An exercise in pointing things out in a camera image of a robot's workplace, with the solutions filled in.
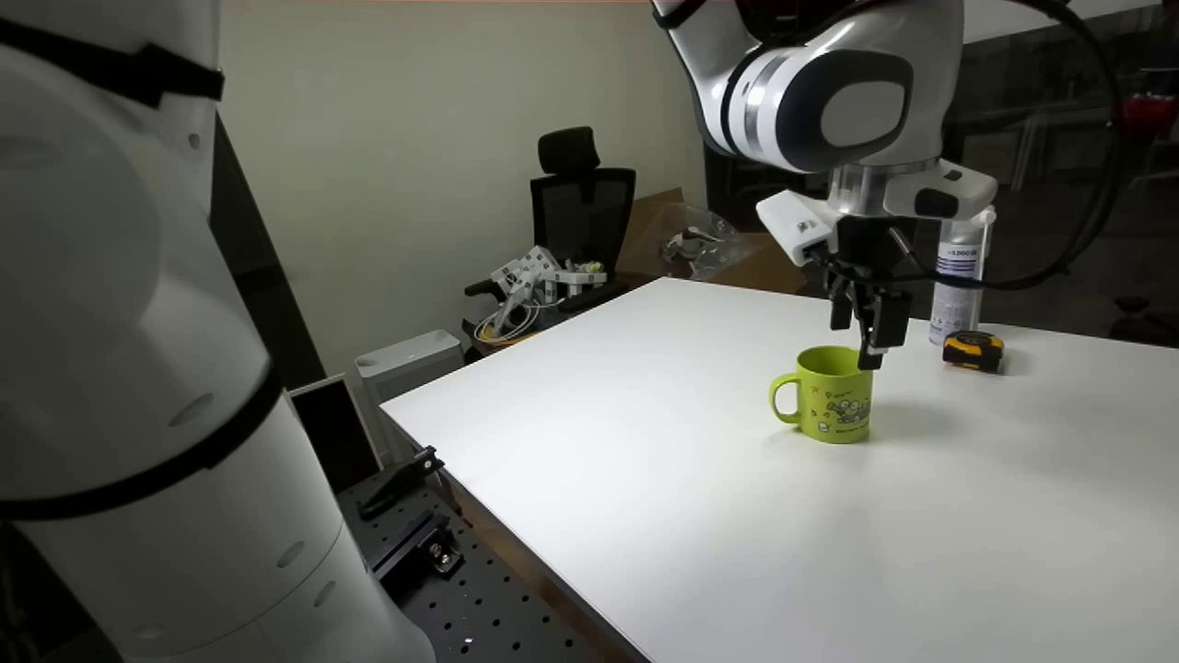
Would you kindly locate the black flat panel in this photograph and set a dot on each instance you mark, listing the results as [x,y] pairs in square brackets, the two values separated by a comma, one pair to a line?
[336,429]

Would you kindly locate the clear plastic water bottle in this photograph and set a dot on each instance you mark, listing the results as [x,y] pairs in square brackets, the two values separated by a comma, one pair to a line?
[961,301]

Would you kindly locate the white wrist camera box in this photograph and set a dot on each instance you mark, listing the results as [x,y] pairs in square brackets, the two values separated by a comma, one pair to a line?
[799,226]

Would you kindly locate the black table clamp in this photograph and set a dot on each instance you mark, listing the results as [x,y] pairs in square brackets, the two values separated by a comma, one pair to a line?
[400,480]

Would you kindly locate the dark office chair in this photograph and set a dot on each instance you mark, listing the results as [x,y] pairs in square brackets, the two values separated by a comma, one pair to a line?
[584,222]

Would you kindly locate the white black gadget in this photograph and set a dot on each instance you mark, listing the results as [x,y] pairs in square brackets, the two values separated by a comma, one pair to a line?
[532,280]

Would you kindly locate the white rectangular box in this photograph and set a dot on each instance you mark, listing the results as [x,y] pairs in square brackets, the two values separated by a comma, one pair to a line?
[408,359]

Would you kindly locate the green cartoon print mug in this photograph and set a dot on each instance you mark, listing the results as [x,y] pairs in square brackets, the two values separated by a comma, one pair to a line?
[836,405]

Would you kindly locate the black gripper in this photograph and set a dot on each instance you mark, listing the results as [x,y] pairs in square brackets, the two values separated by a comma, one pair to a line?
[888,251]

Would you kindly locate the stacked brown cardboard boxes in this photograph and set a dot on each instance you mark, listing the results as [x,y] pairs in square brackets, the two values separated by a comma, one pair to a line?
[651,234]

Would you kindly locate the black metal bracket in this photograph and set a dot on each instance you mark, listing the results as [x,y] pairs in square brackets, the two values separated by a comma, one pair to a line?
[425,548]

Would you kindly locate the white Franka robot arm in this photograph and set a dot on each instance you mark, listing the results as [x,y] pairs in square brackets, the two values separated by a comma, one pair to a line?
[133,370]

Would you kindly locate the black yellow tape measure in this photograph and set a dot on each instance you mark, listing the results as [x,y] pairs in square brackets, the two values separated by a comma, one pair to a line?
[973,351]

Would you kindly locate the clear plastic bag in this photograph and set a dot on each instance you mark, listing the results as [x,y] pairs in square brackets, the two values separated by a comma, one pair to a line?
[713,251]

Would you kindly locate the black optical breadboard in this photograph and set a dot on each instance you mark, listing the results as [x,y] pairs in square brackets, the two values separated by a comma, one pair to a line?
[491,601]

